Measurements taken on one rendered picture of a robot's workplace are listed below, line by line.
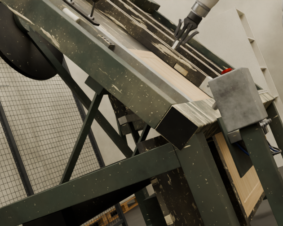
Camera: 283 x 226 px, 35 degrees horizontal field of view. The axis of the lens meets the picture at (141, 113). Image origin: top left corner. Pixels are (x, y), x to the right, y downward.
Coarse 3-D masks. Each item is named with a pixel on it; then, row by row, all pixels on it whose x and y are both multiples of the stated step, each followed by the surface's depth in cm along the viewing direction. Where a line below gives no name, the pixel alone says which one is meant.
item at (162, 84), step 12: (60, 0) 192; (72, 12) 190; (84, 24) 188; (96, 36) 186; (108, 36) 185; (120, 48) 182; (132, 60) 181; (144, 72) 179; (156, 72) 181; (156, 84) 178; (168, 84) 176; (180, 96) 174
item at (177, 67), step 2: (176, 64) 232; (178, 64) 231; (174, 66) 232; (176, 66) 232; (178, 66) 231; (180, 66) 231; (176, 68) 232; (178, 68) 231; (180, 68) 231; (182, 68) 230; (178, 70) 231; (180, 70) 231; (182, 70) 230; (184, 70) 230; (186, 70) 230; (180, 72) 231; (182, 72) 231; (184, 72) 230; (186, 72) 230; (188, 72) 230; (184, 74) 230; (186, 74) 230
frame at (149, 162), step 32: (128, 160) 157; (160, 160) 153; (192, 160) 148; (224, 160) 232; (64, 192) 169; (96, 192) 163; (128, 192) 232; (160, 192) 165; (192, 192) 149; (224, 192) 150; (0, 224) 182; (32, 224) 176; (64, 224) 170; (160, 224) 265; (192, 224) 180; (224, 224) 146
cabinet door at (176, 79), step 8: (144, 56) 204; (152, 56) 215; (152, 64) 202; (160, 64) 213; (160, 72) 198; (168, 72) 208; (176, 72) 217; (168, 80) 192; (176, 80) 203; (184, 80) 213; (184, 88) 198; (192, 88) 209; (192, 96) 193; (200, 96) 203; (208, 96) 214
